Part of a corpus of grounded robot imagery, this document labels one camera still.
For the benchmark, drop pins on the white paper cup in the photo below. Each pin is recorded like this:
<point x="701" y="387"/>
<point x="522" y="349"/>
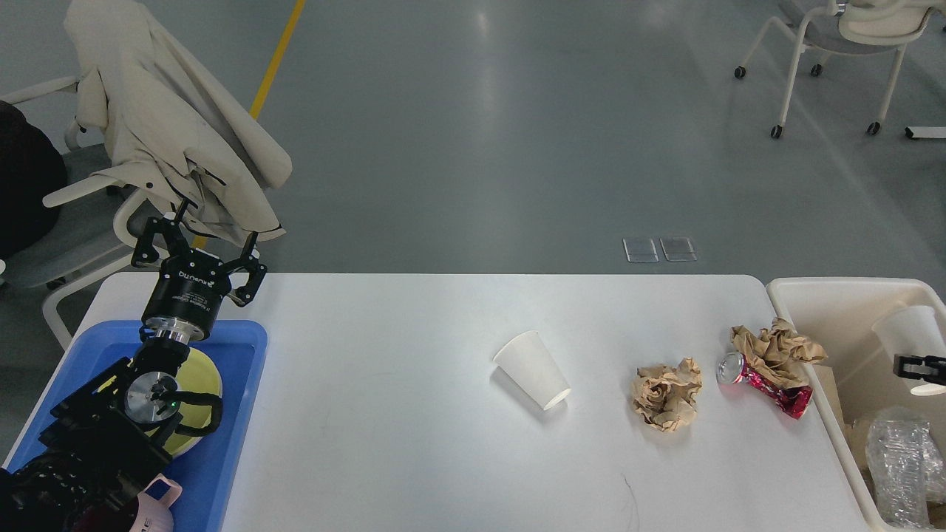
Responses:
<point x="912" y="331"/>
<point x="527" y="361"/>

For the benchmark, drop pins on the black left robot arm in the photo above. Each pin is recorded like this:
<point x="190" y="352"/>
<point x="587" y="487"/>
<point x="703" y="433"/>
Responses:
<point x="107" y="440"/>

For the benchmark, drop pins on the white waste bin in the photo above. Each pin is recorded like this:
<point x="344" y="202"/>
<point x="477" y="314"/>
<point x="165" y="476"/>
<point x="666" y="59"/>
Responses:
<point x="838" y="313"/>

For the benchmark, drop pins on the pale green plate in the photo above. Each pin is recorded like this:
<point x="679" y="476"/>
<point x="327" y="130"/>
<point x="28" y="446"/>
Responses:
<point x="177" y="445"/>

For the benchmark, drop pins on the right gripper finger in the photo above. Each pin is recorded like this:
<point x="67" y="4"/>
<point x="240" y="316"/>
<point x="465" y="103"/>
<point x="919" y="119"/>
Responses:
<point x="913" y="362"/>
<point x="932" y="376"/>

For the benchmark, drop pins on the red snack wrapper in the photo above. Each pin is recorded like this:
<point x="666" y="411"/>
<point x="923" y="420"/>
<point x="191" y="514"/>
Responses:
<point x="734" y="368"/>

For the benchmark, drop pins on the blue plastic tray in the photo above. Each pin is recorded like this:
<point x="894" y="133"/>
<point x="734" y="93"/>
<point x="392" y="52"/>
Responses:
<point x="206" y="471"/>

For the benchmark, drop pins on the white office chair left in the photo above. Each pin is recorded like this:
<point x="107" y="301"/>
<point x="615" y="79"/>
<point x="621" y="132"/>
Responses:
<point x="98" y="223"/>

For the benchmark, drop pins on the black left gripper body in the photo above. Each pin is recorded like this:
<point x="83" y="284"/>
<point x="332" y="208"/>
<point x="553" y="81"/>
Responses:
<point x="188" y="294"/>

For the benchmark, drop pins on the yellow plastic plate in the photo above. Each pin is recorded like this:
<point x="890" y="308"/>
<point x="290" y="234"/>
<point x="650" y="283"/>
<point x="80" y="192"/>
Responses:
<point x="198" y="374"/>

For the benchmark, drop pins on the person in dark clothes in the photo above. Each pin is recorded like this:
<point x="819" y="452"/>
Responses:
<point x="31" y="168"/>

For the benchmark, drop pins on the white chair background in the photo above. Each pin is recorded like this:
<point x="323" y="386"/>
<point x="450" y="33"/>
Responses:
<point x="845" y="28"/>

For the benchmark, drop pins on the pink mug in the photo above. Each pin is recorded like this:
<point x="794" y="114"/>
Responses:
<point x="144" y="513"/>

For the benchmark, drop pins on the beige coat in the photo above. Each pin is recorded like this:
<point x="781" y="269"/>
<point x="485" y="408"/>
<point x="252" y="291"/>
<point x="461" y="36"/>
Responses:
<point x="170" y="127"/>

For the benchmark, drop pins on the crumpled brown paper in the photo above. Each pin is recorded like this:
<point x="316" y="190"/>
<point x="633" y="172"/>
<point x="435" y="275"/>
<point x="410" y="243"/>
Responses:
<point x="778" y="353"/>
<point x="665" y="396"/>

